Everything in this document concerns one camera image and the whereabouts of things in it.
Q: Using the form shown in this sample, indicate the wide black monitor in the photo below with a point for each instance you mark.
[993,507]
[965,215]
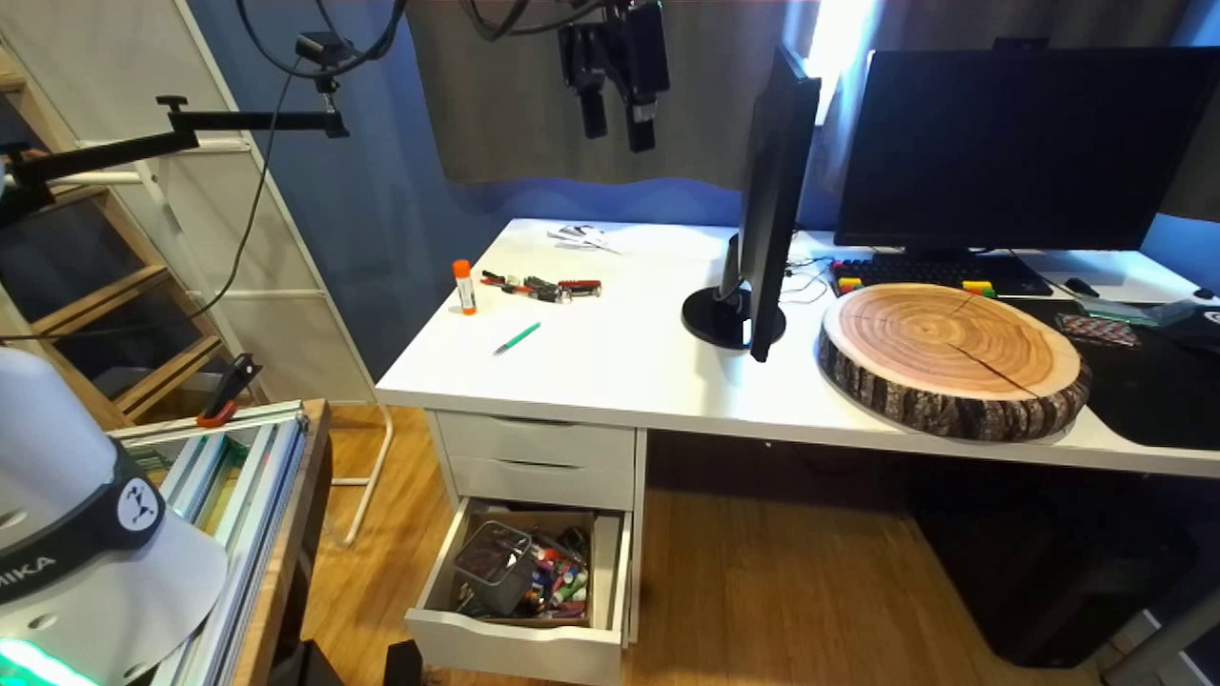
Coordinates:
[1015,148]

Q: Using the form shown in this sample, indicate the blue partition panel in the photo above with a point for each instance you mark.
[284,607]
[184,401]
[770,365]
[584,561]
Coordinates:
[611,201]

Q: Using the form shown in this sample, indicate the black monitor with round stand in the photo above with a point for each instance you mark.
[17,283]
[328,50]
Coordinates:
[776,204]

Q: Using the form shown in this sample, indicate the orange and black pen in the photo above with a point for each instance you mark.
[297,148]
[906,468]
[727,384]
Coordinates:
[502,280]

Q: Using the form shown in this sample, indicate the red pocket knife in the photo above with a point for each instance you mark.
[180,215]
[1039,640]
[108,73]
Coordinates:
[579,288]

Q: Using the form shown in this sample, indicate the wood slice cushion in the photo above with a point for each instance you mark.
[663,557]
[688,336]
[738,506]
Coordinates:
[954,355]

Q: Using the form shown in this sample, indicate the white printed card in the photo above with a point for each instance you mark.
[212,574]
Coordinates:
[577,234]

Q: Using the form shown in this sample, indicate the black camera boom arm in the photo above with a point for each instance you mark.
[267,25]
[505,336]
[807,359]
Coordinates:
[241,125]

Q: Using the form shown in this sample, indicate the grey mesh pen holder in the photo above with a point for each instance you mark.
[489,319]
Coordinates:
[495,568]

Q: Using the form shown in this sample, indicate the orange and black clamp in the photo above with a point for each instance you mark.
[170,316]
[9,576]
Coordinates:
[228,386]

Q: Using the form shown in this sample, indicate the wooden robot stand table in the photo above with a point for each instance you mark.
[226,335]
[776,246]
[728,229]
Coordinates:
[297,507]

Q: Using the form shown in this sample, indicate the white open drawer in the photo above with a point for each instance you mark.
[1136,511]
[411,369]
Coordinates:
[508,650]

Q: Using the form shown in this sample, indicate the colourful stationery pile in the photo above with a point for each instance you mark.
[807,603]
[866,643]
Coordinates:
[561,586]

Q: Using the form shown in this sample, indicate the green pen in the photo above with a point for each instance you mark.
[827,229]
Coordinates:
[516,336]

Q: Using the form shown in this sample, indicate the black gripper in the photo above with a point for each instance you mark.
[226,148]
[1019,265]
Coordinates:
[616,17]

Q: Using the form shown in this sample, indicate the grey multitool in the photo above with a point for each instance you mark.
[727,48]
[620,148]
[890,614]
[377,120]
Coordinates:
[541,292]

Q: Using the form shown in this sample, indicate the glue bottle with orange cap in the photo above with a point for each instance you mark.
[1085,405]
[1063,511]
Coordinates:
[465,292]

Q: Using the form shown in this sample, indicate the small black webcam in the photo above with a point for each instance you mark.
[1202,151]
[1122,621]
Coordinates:
[321,55]

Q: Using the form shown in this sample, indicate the wooden ladder shelf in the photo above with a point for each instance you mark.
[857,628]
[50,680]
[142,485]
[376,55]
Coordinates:
[87,308]

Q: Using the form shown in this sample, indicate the white metal rack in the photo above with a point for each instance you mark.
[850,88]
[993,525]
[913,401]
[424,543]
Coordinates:
[291,331]

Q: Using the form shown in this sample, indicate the black computer mouse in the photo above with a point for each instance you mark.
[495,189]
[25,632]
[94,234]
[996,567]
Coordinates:
[1080,288]

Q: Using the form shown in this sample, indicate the black desk mat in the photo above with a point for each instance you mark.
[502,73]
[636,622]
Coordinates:
[1143,369]

